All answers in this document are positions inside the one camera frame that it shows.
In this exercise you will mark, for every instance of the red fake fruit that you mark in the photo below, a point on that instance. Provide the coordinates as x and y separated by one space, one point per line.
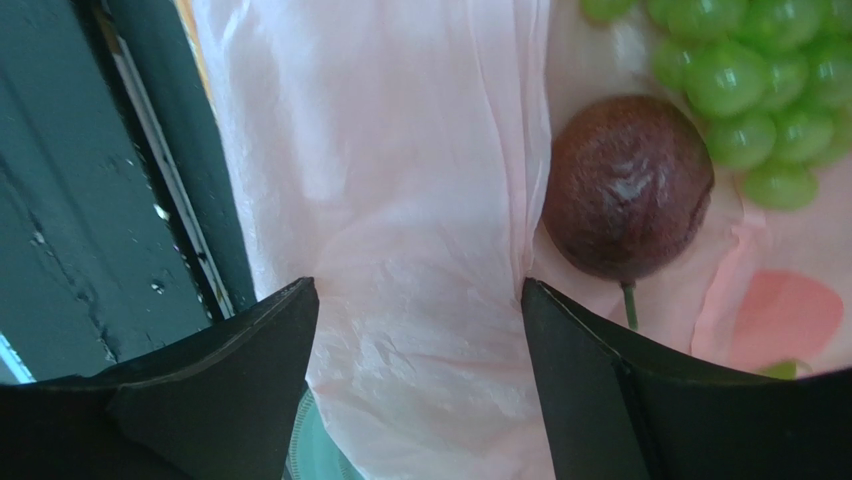
629 187

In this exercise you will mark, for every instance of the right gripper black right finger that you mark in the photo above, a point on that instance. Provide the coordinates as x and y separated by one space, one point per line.
617 405

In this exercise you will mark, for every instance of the grey round plate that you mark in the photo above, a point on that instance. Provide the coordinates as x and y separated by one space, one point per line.
312 454

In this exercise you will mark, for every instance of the green fake grape bunch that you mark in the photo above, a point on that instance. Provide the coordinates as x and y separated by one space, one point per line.
771 80

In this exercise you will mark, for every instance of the pink translucent plastic bag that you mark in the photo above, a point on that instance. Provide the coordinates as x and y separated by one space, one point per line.
398 152

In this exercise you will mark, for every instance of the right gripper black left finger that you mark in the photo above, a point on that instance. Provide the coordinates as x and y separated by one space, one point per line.
218 404

